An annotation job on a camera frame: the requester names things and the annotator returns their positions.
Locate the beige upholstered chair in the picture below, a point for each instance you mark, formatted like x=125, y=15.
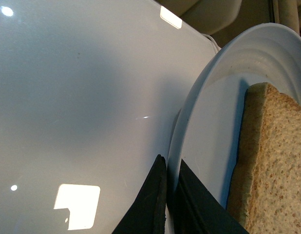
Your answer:
x=212, y=16
x=288, y=13

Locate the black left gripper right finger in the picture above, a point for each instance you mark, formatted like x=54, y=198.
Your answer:
x=196, y=211

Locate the slice of brown bread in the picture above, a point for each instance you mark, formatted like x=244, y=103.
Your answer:
x=265, y=191

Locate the left beige upholstered chair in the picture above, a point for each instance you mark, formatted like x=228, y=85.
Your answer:
x=212, y=16

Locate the light blue round plate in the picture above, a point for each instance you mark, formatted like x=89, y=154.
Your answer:
x=206, y=135

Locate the right beige upholstered chair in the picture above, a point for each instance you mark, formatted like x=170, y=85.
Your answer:
x=288, y=13

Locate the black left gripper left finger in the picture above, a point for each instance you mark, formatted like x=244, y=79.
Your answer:
x=147, y=213

